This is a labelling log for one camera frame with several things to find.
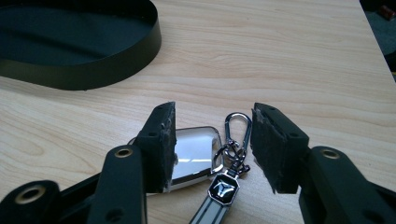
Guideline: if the keychain with carabiner and strap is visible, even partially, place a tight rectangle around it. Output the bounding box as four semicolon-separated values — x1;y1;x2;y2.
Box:
188;111;253;224

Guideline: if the glossy silver car key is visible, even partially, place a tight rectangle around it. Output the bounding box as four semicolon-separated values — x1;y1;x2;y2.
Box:
127;125;225;197

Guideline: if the black oval metal tray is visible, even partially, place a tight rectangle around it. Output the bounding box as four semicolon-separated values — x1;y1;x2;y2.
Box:
0;0;163;91

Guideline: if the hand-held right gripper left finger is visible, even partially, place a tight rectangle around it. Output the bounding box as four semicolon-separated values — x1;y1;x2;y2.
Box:
133;101;178;194

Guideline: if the small red-brown object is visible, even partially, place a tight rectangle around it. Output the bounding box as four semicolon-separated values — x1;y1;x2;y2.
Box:
377;4;396;21

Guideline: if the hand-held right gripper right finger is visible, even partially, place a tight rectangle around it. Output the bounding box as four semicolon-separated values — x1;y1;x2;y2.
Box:
249;102;311;195

